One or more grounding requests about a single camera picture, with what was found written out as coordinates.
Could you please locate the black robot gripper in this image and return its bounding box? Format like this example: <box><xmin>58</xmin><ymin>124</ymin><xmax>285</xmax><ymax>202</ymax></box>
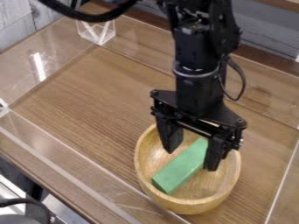
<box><xmin>150</xmin><ymin>73</ymin><xmax>247</xmax><ymax>172</ymax></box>

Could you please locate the green rectangular block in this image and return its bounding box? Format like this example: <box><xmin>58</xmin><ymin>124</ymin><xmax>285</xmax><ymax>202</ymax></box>
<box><xmin>151</xmin><ymin>138</ymin><xmax>209</xmax><ymax>195</ymax></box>

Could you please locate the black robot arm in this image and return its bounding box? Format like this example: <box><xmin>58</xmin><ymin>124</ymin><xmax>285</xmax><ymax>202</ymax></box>
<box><xmin>151</xmin><ymin>0</ymin><xmax>247</xmax><ymax>172</ymax></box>

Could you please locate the brown wooden bowl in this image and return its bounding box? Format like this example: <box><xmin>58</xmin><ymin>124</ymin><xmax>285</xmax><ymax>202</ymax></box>
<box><xmin>135</xmin><ymin>125</ymin><xmax>242</xmax><ymax>214</ymax></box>

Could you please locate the black metal table bracket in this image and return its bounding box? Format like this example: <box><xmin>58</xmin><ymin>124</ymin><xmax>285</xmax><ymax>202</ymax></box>
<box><xmin>24</xmin><ymin>194</ymin><xmax>67</xmax><ymax>224</ymax></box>

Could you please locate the black cable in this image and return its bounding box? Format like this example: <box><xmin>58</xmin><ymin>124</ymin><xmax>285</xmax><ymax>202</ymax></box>
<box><xmin>0</xmin><ymin>197</ymin><xmax>52</xmax><ymax>224</ymax></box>

